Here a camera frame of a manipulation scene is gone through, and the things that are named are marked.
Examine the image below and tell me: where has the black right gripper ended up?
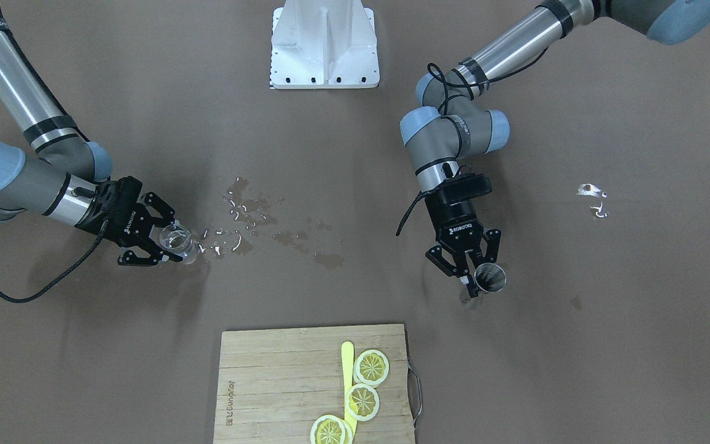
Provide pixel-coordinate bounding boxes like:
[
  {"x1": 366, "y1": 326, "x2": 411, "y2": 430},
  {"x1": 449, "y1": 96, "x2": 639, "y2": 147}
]
[{"x1": 75, "y1": 176, "x2": 184, "y2": 267}]

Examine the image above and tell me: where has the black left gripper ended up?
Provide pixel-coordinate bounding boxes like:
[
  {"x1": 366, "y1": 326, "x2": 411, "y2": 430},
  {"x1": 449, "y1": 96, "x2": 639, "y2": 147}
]
[{"x1": 423, "y1": 192, "x2": 502, "y2": 302}]

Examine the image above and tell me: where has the clear glass measuring cup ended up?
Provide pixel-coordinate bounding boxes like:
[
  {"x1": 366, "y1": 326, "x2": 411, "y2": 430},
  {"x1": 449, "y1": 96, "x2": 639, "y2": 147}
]
[{"x1": 158, "y1": 223, "x2": 199, "y2": 265}]

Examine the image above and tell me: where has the steel jigger shaker cup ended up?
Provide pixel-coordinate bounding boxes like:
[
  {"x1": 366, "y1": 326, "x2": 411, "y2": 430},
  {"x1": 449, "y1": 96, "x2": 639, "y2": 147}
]
[{"x1": 460, "y1": 263, "x2": 507, "y2": 305}]

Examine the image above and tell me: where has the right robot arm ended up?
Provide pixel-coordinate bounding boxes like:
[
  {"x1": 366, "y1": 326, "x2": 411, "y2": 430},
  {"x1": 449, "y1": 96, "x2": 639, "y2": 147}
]
[{"x1": 0, "y1": 12, "x2": 182, "y2": 266}]

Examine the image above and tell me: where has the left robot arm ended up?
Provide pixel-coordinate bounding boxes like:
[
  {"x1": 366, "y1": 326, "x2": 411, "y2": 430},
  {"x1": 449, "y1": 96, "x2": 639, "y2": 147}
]
[{"x1": 399, "y1": 1, "x2": 710, "y2": 305}]

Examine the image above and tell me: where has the lemon slice upper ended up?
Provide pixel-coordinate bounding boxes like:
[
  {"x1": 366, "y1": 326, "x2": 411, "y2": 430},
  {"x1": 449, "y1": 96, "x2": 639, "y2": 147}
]
[{"x1": 353, "y1": 349, "x2": 391, "y2": 388}]

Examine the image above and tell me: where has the lemon slice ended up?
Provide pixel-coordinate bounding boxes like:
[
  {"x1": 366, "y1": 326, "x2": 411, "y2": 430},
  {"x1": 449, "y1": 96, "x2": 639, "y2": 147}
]
[
  {"x1": 353, "y1": 349, "x2": 391, "y2": 388},
  {"x1": 308, "y1": 415, "x2": 351, "y2": 444},
  {"x1": 345, "y1": 383, "x2": 380, "y2": 422}
]

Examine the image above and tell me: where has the yellow plastic knife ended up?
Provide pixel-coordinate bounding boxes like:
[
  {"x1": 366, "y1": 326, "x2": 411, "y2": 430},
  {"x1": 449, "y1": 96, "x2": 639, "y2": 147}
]
[{"x1": 340, "y1": 340, "x2": 357, "y2": 437}]

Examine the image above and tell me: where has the lemon slice middle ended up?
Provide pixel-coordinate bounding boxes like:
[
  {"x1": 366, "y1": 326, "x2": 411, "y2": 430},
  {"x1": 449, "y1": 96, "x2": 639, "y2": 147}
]
[{"x1": 345, "y1": 383, "x2": 380, "y2": 422}]

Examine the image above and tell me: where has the bamboo cutting board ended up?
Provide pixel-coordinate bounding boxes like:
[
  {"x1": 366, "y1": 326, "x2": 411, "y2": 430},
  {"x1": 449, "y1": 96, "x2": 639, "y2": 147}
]
[{"x1": 213, "y1": 324, "x2": 416, "y2": 443}]

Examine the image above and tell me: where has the lemon slice lower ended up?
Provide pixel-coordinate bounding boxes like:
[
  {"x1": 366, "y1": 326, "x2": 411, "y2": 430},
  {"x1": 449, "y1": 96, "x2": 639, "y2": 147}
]
[{"x1": 308, "y1": 415, "x2": 351, "y2": 444}]

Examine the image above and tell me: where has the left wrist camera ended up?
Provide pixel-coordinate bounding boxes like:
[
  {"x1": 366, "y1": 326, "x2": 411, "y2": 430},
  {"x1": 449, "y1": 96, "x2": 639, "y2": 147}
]
[{"x1": 438, "y1": 173, "x2": 492, "y2": 204}]

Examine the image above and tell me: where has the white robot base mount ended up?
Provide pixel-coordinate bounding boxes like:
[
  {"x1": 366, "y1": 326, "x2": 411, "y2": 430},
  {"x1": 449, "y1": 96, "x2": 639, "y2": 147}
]
[{"x1": 269, "y1": 1, "x2": 380, "y2": 90}]

